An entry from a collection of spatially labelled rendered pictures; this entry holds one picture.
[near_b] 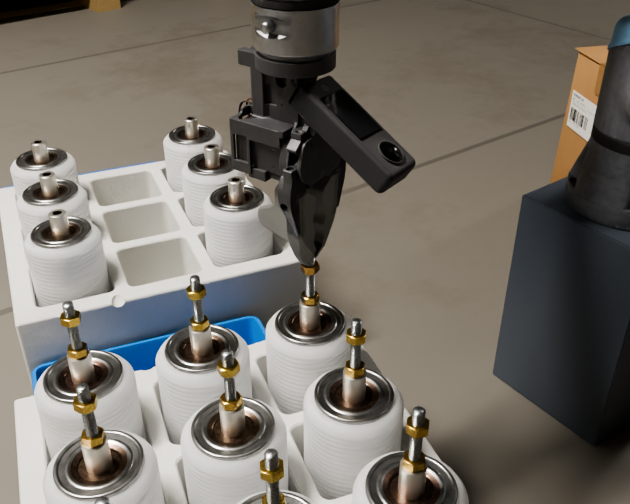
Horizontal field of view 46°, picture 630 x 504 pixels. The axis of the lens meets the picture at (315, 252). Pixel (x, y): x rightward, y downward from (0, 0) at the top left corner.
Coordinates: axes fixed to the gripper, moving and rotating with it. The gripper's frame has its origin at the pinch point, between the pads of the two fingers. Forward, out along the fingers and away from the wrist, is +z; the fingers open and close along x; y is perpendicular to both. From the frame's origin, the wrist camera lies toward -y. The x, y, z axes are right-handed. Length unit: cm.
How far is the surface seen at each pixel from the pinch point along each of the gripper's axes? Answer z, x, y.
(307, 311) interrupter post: 6.9, 1.0, 0.2
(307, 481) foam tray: 16.5, 12.6, -7.8
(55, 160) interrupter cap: 9, -11, 55
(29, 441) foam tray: 16.5, 24.4, 18.2
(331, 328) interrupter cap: 9.0, -0.3, -1.9
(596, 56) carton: 4, -93, -1
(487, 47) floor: 34, -179, 55
